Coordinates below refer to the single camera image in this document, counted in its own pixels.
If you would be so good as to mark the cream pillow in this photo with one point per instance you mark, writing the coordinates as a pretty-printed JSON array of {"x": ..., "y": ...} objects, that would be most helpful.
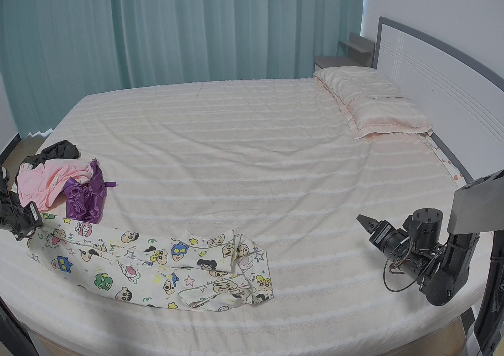
[{"x": 370, "y": 102}]

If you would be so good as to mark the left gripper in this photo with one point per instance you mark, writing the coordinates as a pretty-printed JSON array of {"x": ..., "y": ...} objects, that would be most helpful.
[{"x": 17, "y": 214}]

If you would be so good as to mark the black garment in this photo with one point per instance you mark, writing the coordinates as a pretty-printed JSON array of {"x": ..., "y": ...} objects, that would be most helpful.
[{"x": 59, "y": 151}]

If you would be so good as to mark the purple garment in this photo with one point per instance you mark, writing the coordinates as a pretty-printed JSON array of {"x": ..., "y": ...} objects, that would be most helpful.
[{"x": 84, "y": 201}]

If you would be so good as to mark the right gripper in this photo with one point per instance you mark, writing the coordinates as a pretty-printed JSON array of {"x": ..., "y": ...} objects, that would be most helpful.
[{"x": 389, "y": 240}]

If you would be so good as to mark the pink garment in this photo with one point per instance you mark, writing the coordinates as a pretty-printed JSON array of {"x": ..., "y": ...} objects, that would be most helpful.
[{"x": 43, "y": 185}]

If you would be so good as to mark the blue-green curtain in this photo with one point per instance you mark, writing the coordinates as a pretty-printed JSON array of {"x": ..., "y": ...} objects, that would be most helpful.
[{"x": 177, "y": 11}]

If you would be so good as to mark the white printed pyjama top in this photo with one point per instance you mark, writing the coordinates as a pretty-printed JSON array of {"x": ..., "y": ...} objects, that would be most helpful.
[{"x": 130, "y": 264}]

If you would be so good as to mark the grey wooden bedside table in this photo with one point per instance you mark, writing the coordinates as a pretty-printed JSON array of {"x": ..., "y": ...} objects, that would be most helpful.
[{"x": 354, "y": 51}]

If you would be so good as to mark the bed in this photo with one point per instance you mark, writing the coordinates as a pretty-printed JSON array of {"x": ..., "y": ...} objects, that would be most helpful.
[{"x": 244, "y": 157}]

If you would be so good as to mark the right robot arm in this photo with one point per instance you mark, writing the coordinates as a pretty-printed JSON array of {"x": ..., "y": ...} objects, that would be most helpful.
[{"x": 456, "y": 256}]

